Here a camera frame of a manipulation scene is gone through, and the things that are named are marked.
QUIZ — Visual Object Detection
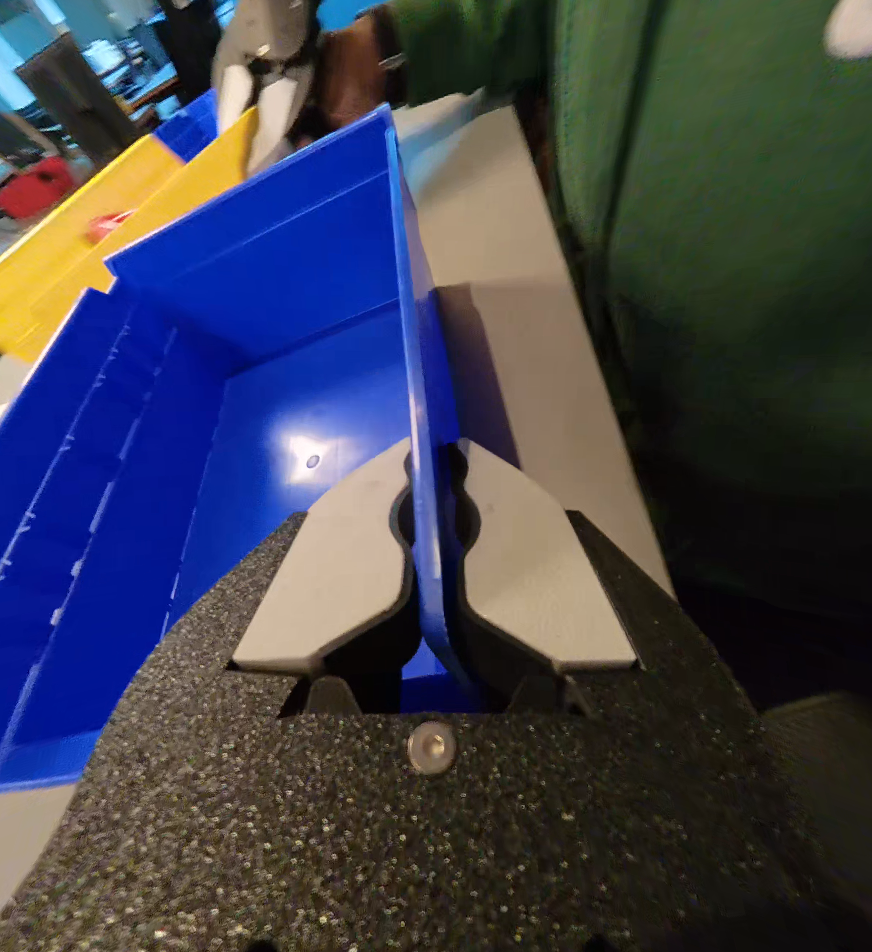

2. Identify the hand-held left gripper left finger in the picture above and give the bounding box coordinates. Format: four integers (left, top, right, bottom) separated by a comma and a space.
233, 441, 419, 678

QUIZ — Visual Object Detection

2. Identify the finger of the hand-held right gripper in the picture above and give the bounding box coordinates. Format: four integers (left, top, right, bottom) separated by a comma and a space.
210, 0, 281, 117
248, 53, 321, 177

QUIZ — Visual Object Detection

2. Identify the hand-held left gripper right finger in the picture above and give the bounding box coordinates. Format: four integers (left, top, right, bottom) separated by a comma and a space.
448, 438, 639, 678

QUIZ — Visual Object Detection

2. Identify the blue storage bin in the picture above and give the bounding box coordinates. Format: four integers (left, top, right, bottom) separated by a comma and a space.
0, 105, 494, 792
154, 90, 223, 162

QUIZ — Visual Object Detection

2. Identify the red ethernet cable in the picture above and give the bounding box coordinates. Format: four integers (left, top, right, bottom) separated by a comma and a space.
85, 209, 139, 246

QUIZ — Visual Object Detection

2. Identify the yellow storage bin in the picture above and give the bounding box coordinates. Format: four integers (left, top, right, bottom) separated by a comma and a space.
0, 105, 258, 365

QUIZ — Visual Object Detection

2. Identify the person's right forearm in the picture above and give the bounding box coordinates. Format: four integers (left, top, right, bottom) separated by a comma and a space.
389, 0, 559, 108

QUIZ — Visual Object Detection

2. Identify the person's right hand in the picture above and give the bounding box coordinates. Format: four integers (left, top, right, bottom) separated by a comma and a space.
314, 5, 404, 132

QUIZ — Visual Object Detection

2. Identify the red plastic crate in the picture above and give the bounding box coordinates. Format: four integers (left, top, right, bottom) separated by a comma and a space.
0, 157, 78, 223

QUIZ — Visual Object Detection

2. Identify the person's green jacket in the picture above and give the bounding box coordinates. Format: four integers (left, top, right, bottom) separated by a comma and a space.
533, 0, 872, 633

